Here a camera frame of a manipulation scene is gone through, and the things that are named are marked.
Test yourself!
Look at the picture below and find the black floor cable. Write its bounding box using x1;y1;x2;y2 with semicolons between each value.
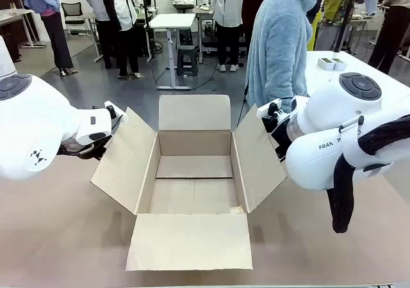
149;56;219;89

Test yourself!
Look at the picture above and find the person in blue fleece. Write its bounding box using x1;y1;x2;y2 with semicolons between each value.
245;0;321;115

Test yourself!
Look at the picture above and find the black light stand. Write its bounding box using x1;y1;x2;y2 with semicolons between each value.
140;0;158;63

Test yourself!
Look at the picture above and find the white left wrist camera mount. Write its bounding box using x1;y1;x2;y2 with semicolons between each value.
104;100;129;125

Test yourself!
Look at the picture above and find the person in yellow apron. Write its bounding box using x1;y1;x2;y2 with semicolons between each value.
306;0;331;51

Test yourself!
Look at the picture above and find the black stand pole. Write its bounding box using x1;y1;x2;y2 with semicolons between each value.
332;0;360;54

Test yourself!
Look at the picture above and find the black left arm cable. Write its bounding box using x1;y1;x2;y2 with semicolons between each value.
56;140;95;157

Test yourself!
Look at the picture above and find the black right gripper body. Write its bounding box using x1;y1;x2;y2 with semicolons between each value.
261;108;291;163

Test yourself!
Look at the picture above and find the person in blue shirt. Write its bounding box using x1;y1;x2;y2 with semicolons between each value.
24;0;78;77

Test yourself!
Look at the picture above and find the black mesh office chair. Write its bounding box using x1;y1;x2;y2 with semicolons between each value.
60;1;93;38

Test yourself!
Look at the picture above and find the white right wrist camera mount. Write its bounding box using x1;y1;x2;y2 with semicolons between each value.
256;98;289;122

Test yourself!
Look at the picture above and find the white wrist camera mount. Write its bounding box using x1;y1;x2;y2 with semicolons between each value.
256;98;289;122
104;100;129;125

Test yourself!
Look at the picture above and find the person in white coat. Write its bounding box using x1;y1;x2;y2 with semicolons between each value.
209;0;247;73

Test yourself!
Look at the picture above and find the brown cardboard box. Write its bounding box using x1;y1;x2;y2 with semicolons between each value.
90;95;288;272

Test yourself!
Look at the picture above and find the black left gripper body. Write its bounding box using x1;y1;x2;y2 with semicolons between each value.
81;133;113;161

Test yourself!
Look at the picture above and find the black step stool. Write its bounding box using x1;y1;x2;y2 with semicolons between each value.
176;45;199;77

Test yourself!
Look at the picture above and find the person in dark maroon clothes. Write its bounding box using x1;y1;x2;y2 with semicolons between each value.
242;0;277;59

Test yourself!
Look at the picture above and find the person with black apron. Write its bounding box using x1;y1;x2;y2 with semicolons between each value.
82;0;144;79

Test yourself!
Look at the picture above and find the person in dark brown trousers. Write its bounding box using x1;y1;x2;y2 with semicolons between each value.
368;0;410;75

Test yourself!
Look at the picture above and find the grey background desk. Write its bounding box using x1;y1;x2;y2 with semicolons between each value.
0;8;46;49

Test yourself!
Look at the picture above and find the small white standing desk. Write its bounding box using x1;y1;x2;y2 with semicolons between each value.
145;12;197;91

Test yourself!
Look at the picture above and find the large white table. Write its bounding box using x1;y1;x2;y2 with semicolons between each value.
302;50;410;109

